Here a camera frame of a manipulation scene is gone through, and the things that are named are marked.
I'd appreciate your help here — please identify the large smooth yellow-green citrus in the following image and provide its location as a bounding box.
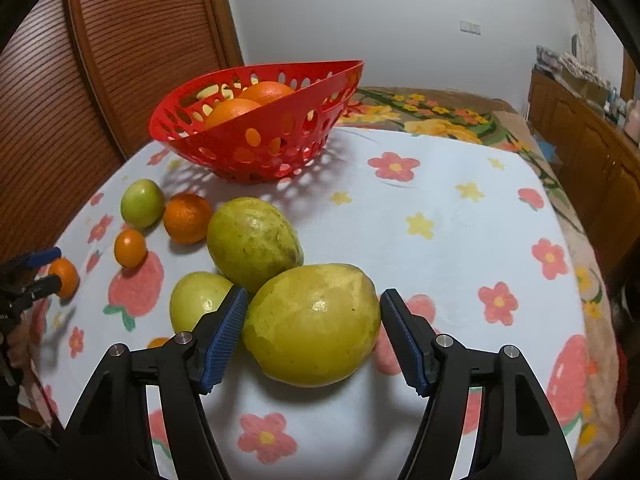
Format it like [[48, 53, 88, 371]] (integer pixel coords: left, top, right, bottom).
[[241, 263, 382, 388]]

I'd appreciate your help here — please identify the wooden louvered door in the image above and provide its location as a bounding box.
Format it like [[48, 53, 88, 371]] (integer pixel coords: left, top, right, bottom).
[[0, 0, 126, 261], [65, 0, 246, 156]]

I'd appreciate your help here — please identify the spotted yellow-green citrus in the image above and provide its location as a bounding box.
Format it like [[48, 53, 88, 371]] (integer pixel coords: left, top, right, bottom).
[[206, 196, 305, 295]]

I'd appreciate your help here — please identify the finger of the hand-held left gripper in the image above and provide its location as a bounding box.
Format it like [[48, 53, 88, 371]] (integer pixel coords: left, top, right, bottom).
[[0, 275, 60, 312], [0, 246, 62, 275]]

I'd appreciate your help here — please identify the large orange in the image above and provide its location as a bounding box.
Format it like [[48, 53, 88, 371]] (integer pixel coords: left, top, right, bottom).
[[204, 98, 263, 130], [235, 81, 297, 107]]

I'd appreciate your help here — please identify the small smooth yellow-green citrus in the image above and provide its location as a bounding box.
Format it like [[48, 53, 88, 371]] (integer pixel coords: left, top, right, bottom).
[[169, 271, 236, 335]]

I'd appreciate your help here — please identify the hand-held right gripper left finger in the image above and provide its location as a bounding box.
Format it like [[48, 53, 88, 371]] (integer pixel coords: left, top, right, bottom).
[[57, 286, 249, 480]]

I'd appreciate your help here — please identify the pink container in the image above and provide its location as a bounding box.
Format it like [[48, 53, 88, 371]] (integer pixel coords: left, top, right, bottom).
[[625, 100, 640, 142]]

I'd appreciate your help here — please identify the white flower-print tablecloth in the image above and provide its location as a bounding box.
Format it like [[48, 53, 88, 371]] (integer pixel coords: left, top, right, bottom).
[[20, 125, 591, 480]]

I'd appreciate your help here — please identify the wooden sideboard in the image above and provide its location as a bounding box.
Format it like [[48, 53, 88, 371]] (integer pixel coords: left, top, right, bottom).
[[527, 67, 640, 281]]

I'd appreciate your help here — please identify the dimpled orange mandarin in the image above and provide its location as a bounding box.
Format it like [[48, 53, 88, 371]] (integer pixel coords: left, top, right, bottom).
[[163, 193, 214, 246]]

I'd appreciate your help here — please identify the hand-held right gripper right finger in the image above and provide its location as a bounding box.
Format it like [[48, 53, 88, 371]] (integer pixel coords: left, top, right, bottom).
[[379, 288, 578, 480]]

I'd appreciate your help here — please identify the small green round fruit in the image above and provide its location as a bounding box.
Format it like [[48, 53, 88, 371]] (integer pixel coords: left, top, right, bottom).
[[120, 179, 166, 228]]

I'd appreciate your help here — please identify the pile of patterned cloths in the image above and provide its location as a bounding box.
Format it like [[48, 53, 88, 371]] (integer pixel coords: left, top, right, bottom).
[[534, 45, 603, 83]]

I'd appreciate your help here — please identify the red perforated plastic basket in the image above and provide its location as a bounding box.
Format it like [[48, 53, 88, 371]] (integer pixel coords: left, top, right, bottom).
[[148, 59, 366, 184]]

